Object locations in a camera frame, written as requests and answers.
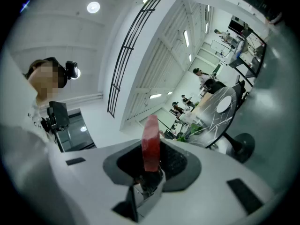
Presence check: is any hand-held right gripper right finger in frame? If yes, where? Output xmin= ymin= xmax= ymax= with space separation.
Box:
xmin=140 ymin=138 xmax=280 ymax=225

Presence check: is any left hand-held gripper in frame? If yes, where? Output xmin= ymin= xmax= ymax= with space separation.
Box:
xmin=46 ymin=100 xmax=70 ymax=132

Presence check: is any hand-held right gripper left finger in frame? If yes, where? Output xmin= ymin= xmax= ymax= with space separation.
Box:
xmin=48 ymin=138 xmax=144 ymax=225

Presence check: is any red food piece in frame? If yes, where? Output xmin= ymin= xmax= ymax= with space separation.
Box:
xmin=141 ymin=115 xmax=162 ymax=173

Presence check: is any white round plate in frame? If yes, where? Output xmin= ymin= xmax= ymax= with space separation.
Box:
xmin=216 ymin=95 xmax=233 ymax=113

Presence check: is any person's white shirt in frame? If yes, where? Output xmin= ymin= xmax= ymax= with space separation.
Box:
xmin=24 ymin=99 xmax=58 ymax=145

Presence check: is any dark glass partition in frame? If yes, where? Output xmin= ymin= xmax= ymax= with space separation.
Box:
xmin=55 ymin=111 xmax=97 ymax=152

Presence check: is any person's head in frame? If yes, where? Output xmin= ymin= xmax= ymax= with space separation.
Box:
xmin=23 ymin=57 xmax=68 ymax=103

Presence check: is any green leafy plant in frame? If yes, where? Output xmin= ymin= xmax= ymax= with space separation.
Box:
xmin=177 ymin=123 xmax=204 ymax=143

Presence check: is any round black marble table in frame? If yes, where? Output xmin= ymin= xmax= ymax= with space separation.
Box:
xmin=185 ymin=85 xmax=256 ymax=164

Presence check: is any wooden desk with white legs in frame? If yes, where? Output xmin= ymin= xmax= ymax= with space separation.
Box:
xmin=191 ymin=91 xmax=213 ymax=113

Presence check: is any black office chair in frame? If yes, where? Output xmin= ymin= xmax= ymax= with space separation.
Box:
xmin=205 ymin=78 xmax=227 ymax=95
xmin=235 ymin=75 xmax=249 ymax=108

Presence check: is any black metal ceiling grille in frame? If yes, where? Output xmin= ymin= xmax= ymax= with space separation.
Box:
xmin=107 ymin=0 xmax=175 ymax=119

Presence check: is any round ceiling light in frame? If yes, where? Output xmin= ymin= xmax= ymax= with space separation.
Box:
xmin=86 ymin=1 xmax=101 ymax=14

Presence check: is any white board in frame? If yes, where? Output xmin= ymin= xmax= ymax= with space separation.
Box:
xmin=210 ymin=39 xmax=232 ymax=56

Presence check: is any black head-mounted camera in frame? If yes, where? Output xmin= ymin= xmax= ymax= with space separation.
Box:
xmin=65 ymin=60 xmax=82 ymax=80

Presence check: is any black frame desk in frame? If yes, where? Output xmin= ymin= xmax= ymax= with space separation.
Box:
xmin=228 ymin=28 xmax=268 ymax=79

